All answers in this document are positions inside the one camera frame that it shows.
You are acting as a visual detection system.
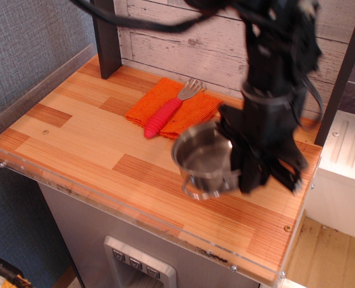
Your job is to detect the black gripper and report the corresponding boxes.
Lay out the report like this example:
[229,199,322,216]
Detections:
[217,86,308,194]

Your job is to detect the stainless steel pot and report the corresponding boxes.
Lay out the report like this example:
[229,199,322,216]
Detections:
[171,121,241,200]

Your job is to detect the white sink drainboard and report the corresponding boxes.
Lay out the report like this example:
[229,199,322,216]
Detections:
[319,111,355,180]

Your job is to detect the clear acrylic table guard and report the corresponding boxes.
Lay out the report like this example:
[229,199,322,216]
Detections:
[0,139,321,286]

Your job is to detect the yellow black object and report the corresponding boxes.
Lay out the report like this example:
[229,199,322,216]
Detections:
[0,265,33,288]

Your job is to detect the orange folded cloth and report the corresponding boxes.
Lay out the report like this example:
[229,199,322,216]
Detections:
[125,78,222,139]

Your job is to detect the dark right vertical post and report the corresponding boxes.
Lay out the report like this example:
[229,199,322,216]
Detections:
[314,27,355,146]

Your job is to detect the dark left vertical post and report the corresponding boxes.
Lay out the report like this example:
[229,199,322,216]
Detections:
[93,16,122,79]

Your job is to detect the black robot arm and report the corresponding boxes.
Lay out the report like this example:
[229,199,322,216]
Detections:
[189,1,321,193]

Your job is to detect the dark vertical post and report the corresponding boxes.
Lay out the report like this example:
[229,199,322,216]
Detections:
[93,16,122,79]
[314,27,355,146]

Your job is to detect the fork with pink handle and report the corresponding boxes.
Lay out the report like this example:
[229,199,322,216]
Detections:
[144,78,203,139]

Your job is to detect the grey cabinet with dispenser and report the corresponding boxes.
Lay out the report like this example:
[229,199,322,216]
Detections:
[39,184,259,287]

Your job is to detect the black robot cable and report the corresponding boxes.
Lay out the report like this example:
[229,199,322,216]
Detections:
[68,0,220,33]

